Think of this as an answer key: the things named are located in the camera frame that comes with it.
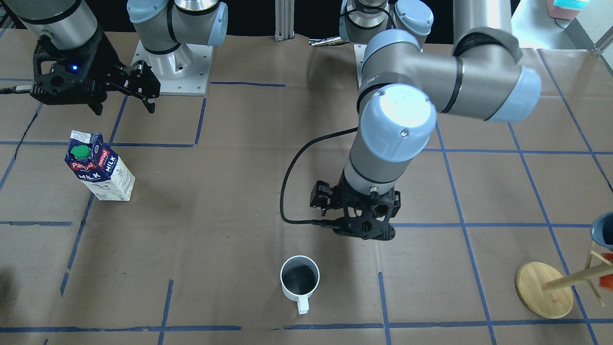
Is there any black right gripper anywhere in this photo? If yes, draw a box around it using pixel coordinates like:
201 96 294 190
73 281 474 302
30 26 161 115

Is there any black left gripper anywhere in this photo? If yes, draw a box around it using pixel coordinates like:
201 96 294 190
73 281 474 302
309 175 401 241

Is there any white mug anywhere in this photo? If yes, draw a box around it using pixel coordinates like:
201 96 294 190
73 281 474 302
280 255 320 315

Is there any blue white milk carton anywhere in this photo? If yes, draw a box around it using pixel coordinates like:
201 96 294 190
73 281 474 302
64 130 135 201

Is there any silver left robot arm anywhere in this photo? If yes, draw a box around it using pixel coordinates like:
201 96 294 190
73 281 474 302
279 0 542 241

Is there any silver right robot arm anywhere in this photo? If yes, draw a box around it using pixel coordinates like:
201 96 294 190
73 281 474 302
1 0 228 115

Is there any brown paper table cover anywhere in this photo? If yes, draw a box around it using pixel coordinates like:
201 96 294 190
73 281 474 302
0 30 613 345

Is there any wooden mug tree stand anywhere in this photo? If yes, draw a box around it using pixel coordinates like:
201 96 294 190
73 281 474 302
515 242 612 319

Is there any blue mug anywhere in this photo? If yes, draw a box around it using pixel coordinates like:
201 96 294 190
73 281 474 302
590 212 613 251

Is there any orange mug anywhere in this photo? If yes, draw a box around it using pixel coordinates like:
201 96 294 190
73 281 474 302
600 253 613 290

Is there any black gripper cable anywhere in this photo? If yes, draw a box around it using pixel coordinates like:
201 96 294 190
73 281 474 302
280 127 360 227

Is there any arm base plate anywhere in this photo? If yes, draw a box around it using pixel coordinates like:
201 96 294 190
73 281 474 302
132 42 213 96

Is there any aluminium frame post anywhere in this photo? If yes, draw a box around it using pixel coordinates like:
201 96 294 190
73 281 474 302
274 0 295 42

